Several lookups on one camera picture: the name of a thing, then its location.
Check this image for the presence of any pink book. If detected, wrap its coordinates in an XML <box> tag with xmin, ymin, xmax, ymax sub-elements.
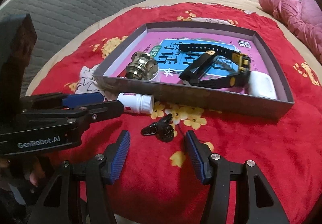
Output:
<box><xmin>104</xmin><ymin>31</ymin><xmax>267</xmax><ymax>94</ymax></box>

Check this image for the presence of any red floral blanket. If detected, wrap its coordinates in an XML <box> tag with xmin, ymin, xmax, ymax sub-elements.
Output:
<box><xmin>25</xmin><ymin>3</ymin><xmax>322</xmax><ymax>224</ymax></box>

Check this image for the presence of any grey quilted headboard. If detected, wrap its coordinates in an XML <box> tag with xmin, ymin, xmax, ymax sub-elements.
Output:
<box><xmin>0</xmin><ymin>0</ymin><xmax>164</xmax><ymax>96</ymax></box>

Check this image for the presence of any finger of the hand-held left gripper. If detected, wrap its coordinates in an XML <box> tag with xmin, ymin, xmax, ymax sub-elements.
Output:
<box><xmin>20</xmin><ymin>92</ymin><xmax>105</xmax><ymax>114</ymax></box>
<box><xmin>60</xmin><ymin>100</ymin><xmax>124</xmax><ymax>124</ymax></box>

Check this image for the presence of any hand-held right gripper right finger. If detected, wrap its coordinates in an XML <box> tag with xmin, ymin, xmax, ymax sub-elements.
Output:
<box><xmin>185</xmin><ymin>130</ymin><xmax>290</xmax><ymax>224</ymax></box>

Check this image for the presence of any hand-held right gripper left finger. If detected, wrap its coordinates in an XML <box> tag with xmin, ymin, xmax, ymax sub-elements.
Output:
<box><xmin>26</xmin><ymin>130</ymin><xmax>131</xmax><ymax>224</ymax></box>

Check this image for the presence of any white earbuds case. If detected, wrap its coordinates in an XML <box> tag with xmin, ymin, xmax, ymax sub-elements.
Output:
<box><xmin>248</xmin><ymin>70</ymin><xmax>277</xmax><ymax>100</ymax></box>

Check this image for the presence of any grey cardboard box tray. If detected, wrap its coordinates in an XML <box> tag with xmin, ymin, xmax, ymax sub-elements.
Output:
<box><xmin>93</xmin><ymin>22</ymin><xmax>295</xmax><ymax>120</ymax></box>

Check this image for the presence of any white pill bottle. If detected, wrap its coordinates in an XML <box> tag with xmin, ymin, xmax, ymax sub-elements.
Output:
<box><xmin>117</xmin><ymin>92</ymin><xmax>154</xmax><ymax>114</ymax></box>

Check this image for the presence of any yellow black wristwatch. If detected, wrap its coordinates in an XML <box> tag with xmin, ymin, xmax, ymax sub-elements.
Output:
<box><xmin>179</xmin><ymin>43</ymin><xmax>251</xmax><ymax>90</ymax></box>

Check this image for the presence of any person's left hand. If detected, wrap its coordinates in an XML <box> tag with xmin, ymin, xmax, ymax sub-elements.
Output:
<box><xmin>0</xmin><ymin>156</ymin><xmax>48</xmax><ymax>188</ymax></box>

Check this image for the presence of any pink quilt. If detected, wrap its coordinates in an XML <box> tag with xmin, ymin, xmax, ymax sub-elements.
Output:
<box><xmin>259</xmin><ymin>0</ymin><xmax>322</xmax><ymax>62</ymax></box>

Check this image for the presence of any black clip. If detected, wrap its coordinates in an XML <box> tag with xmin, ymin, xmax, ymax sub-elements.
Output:
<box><xmin>141</xmin><ymin>113</ymin><xmax>178</xmax><ymax>142</ymax></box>

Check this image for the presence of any brass door knob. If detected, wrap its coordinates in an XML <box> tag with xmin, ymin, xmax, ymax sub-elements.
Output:
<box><xmin>126</xmin><ymin>52</ymin><xmax>159</xmax><ymax>81</ymax></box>

